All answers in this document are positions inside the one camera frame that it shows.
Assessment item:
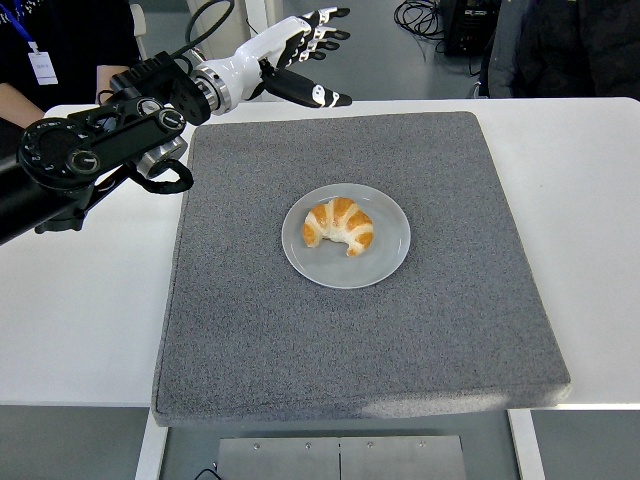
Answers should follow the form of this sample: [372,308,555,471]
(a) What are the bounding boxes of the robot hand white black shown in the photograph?
[214,6,354,115]

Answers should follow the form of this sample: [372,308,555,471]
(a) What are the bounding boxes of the grey metal plate with screws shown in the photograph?
[217,435,469,480]

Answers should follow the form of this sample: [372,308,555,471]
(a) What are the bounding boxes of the id badge card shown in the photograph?
[28,51,59,86]

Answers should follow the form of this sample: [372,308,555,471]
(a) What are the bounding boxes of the grey round plate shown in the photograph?
[280,182,412,290]

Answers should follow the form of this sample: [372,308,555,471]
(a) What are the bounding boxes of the black electronics box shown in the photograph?
[439,0,503,57]

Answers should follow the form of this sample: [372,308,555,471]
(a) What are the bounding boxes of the white cabinet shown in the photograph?
[187,0,285,56]

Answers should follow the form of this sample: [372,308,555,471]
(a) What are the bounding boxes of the croissant bread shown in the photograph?
[302,196,375,258]

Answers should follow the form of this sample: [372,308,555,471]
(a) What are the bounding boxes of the black floor cables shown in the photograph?
[393,0,494,79]

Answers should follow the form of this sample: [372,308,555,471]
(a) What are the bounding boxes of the white post with base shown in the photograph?
[243,0,281,39]

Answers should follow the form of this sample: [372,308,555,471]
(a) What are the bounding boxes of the white chair frame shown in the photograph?
[128,3,150,56]

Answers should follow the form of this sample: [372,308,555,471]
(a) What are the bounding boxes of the white table leg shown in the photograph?
[508,409,546,480]
[133,424,169,480]

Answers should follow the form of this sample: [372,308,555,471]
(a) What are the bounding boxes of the person in dark jacket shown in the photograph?
[479,0,640,100]

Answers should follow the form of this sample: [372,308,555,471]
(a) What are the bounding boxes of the person with id badge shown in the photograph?
[0,0,144,131]

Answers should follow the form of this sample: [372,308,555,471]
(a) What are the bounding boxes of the grey felt mat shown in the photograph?
[151,110,573,427]

